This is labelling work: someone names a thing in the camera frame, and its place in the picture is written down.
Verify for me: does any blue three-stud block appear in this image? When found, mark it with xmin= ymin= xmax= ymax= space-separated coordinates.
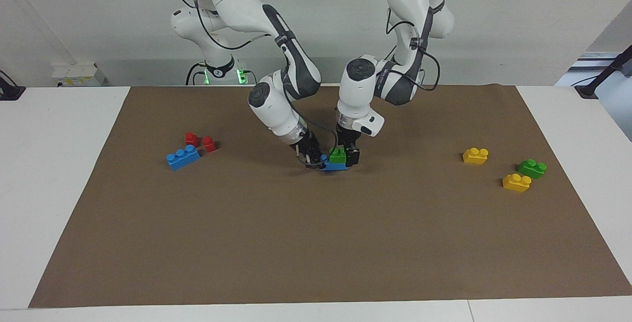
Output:
xmin=166 ymin=144 xmax=201 ymax=171
xmin=320 ymin=154 xmax=349 ymax=172

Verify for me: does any yellow two-stud block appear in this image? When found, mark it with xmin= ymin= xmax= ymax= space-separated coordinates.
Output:
xmin=502 ymin=173 xmax=533 ymax=193
xmin=462 ymin=147 xmax=489 ymax=165

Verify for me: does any brown paper table mat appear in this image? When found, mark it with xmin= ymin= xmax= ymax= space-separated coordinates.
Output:
xmin=29 ymin=84 xmax=632 ymax=309

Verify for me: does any white power outlet box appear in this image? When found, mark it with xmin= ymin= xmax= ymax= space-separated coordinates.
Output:
xmin=51 ymin=62 xmax=107 ymax=87

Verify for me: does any black stand with pole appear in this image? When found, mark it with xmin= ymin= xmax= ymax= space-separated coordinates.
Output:
xmin=574 ymin=44 xmax=632 ymax=99

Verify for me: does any black device at table edge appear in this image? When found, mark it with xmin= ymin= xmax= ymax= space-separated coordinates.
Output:
xmin=0 ymin=70 xmax=26 ymax=101

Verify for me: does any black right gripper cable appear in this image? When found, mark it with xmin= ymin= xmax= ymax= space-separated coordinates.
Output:
xmin=290 ymin=106 xmax=339 ymax=151

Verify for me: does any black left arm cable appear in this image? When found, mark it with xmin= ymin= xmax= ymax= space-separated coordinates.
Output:
xmin=385 ymin=6 xmax=441 ymax=92

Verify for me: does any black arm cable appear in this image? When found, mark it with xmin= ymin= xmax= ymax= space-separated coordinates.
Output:
xmin=170 ymin=0 xmax=273 ymax=51
xmin=385 ymin=6 xmax=441 ymax=92

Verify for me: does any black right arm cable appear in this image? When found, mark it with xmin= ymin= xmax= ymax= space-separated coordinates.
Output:
xmin=170 ymin=0 xmax=273 ymax=51

